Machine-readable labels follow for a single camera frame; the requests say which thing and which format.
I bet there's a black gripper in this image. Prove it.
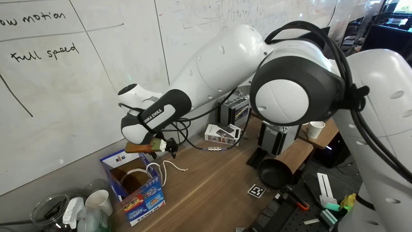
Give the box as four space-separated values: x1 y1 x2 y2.
166 138 178 157

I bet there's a white braided string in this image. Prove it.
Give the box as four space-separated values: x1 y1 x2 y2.
119 158 189 190

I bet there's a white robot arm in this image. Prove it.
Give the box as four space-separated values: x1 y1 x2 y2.
119 24 412 232

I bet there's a blue cardboard snack box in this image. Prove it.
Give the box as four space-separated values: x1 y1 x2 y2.
101 150 166 226

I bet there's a white small product box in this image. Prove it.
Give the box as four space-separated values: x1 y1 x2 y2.
205 123 241 144

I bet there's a grey battery box far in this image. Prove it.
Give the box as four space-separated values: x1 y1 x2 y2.
218 90 250 126

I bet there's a grey battery box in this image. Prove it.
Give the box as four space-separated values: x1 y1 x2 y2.
218 90 250 126
258 122 289 154

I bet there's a grey battery box near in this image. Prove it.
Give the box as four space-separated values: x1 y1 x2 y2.
258 122 289 154

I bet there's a white paper cup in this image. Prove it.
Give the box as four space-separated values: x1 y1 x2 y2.
85 189 114 216

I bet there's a black white fiducial marker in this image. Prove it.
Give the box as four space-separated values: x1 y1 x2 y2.
247 184 267 198

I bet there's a black frying pan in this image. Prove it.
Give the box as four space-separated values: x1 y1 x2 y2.
258 158 294 188

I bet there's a white spray bottle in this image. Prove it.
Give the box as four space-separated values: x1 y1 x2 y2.
62 197 85 229

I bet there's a white cup on shelf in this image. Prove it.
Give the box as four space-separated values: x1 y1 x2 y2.
307 121 326 139

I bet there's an orange handled black tool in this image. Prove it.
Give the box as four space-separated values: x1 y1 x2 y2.
282 185 311 211

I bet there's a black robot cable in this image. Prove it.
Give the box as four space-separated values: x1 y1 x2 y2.
263 19 412 184

